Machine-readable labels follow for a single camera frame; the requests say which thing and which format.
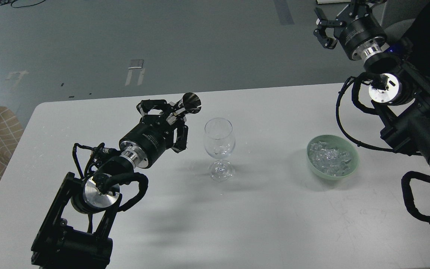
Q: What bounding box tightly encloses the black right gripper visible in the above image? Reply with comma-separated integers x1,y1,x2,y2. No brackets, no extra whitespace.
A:
314,0,387,61

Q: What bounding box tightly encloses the steel double jigger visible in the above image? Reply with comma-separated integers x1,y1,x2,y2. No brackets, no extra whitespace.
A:
166,92,202,125

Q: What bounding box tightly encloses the white office chair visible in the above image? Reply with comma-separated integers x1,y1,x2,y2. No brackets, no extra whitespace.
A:
381,0,429,43

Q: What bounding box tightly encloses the pile of ice cubes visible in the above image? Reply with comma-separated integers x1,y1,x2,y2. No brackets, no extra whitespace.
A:
308,141,353,177

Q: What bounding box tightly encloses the green bowl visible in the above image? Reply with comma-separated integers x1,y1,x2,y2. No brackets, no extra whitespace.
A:
305,134,360,182

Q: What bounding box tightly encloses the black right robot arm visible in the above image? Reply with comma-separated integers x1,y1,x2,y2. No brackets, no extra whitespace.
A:
313,0,430,224

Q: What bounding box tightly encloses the black floor cable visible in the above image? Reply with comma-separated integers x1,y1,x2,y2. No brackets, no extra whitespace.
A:
0,0,46,15

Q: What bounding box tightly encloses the clear wine glass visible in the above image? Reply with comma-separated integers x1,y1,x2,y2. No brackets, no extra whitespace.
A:
204,117,236,182

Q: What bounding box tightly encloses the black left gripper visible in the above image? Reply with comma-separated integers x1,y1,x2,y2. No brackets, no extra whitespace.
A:
119,99,188,169

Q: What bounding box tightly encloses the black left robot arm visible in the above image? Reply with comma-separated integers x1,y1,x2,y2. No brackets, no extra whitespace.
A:
31,93,201,269

